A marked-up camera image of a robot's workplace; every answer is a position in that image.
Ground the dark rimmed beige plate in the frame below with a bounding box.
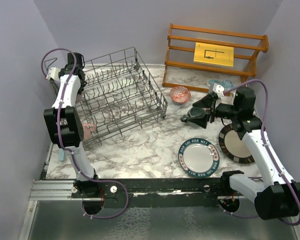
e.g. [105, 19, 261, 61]
[218, 124, 255, 164]

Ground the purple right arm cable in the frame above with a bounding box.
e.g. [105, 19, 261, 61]
[218, 79, 300, 226]

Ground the green rimmed white plate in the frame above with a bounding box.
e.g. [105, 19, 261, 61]
[177, 137, 220, 178]

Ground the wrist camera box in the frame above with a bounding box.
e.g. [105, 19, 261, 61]
[45, 67, 61, 82]
[208, 83, 225, 99]

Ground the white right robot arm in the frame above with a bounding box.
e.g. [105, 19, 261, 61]
[189, 84, 300, 221]

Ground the white speckled mug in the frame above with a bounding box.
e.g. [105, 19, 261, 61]
[229, 92, 236, 101]

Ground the grey-green ceramic mug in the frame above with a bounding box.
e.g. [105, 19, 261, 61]
[180, 107, 206, 123]

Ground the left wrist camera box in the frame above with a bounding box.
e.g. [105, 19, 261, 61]
[45, 67, 61, 82]

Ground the red patterned bowl near mug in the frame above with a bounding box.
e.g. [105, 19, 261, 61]
[169, 85, 192, 105]

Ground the pink mug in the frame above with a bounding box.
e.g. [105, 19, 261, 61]
[82, 123, 97, 142]

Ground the grey wire dish rack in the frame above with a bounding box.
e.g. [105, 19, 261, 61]
[44, 46, 169, 148]

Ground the yellow book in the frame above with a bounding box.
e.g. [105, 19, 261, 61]
[193, 42, 234, 67]

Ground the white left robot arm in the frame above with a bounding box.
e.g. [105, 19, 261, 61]
[43, 51, 101, 198]

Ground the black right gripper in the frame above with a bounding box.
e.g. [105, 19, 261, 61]
[188, 93, 240, 128]

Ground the wooden shelf rack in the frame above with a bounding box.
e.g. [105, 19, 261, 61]
[162, 23, 269, 88]

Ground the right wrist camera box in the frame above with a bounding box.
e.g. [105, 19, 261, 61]
[208, 83, 225, 99]

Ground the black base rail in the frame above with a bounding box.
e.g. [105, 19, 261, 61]
[71, 177, 242, 209]

